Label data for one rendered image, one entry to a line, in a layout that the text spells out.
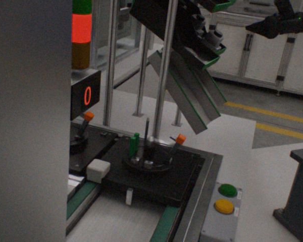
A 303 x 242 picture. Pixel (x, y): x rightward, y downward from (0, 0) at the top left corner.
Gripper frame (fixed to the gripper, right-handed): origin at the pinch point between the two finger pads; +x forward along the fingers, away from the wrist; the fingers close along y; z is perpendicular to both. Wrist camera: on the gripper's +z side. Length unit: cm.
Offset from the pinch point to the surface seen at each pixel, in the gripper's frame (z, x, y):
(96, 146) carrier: -26, 35, 44
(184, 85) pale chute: -16.2, 21.8, 10.6
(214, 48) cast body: -5.6, 13.0, 4.6
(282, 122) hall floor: -125, 42, -268
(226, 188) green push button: -35, -1, 41
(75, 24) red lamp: 8, 17, 65
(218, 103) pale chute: -27.0, 16.6, -6.1
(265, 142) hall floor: -124, 45, -208
